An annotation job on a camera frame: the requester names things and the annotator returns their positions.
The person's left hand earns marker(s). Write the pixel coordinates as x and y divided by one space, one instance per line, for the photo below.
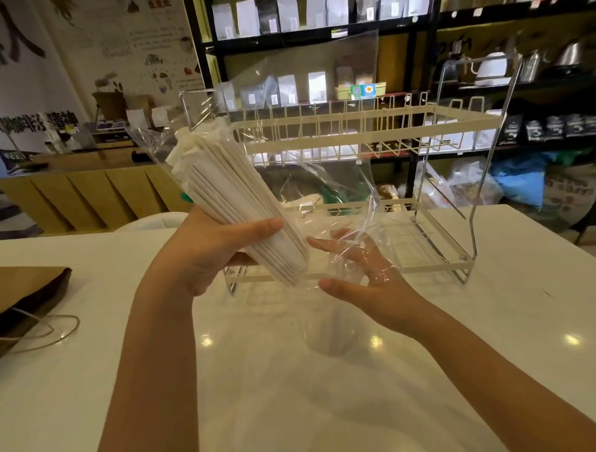
205 260

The person's right hand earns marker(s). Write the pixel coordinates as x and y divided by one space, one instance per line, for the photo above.
372 284

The person's left thumb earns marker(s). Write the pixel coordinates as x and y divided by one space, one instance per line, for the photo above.
254 235

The person's right thumb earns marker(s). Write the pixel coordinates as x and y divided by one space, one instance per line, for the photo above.
342 287

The stack of white paper bags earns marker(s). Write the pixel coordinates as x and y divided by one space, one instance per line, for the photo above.
237 200

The clear plastic bag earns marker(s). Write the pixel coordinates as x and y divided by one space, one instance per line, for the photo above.
321 195

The person's left forearm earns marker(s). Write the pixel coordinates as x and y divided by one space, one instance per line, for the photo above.
149 368

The person's right forearm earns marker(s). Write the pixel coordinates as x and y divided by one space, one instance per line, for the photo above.
493 386

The row of grey coffee pouches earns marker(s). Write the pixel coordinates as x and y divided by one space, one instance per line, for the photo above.
279 91

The clear plastic sacks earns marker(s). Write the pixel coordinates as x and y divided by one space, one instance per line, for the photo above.
458 184

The wooden counter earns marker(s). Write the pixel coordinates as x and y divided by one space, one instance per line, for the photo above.
88 186

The small green box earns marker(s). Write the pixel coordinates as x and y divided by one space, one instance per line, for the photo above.
368 90

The blue plastic bag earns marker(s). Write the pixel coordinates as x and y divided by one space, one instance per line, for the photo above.
521 179

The row of white coffee pouches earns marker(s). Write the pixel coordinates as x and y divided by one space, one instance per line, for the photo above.
316 14

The black metal shelf unit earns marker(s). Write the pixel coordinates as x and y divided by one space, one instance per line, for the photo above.
419 70

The brown paper bag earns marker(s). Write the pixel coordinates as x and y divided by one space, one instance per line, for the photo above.
28 293

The burlap coffee sack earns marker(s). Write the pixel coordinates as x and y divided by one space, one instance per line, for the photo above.
570 198

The row of black coffee pouches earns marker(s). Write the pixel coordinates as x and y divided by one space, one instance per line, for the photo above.
549 126

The white electric kettle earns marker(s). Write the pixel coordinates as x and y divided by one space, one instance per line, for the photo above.
490 67

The steel gooseneck kettle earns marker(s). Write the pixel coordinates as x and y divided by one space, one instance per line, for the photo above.
531 65

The white wall poster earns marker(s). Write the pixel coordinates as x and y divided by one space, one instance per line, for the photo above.
135 51

